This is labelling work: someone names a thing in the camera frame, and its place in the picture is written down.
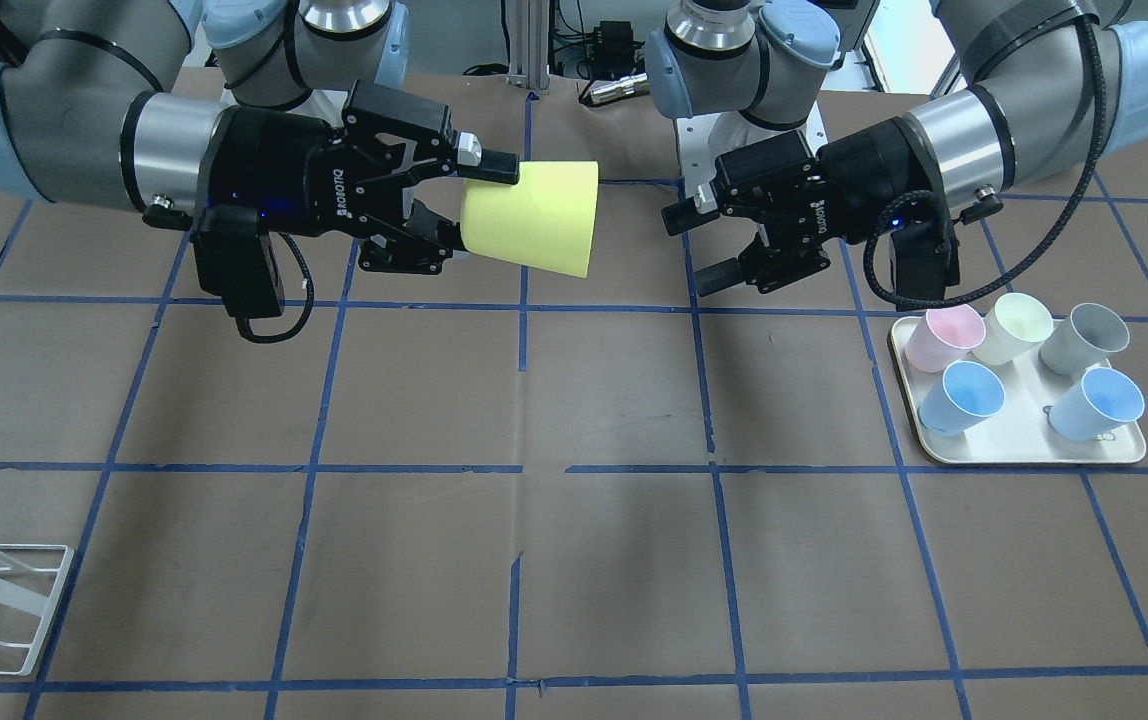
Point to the light blue cup far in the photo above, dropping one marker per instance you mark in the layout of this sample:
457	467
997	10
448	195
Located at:
966	394

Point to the light blue cup near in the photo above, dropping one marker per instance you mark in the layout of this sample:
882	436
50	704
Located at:
1100	401

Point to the cream plastic cup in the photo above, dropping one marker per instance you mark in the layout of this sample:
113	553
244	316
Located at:
1017	323

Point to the pink plastic cup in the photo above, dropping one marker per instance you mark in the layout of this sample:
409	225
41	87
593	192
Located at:
944	335

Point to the grey plastic cup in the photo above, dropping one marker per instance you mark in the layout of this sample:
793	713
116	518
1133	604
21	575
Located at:
1091	333

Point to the beige plastic tray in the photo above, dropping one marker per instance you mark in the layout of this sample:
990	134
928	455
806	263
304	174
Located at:
1020	434

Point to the yellow plastic cup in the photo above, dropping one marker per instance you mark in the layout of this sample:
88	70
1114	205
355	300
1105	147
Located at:
544	221

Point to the aluminium frame post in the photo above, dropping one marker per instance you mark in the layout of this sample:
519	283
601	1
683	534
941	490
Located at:
529	39

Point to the light blue cup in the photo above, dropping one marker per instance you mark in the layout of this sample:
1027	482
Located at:
1100	401
966	394

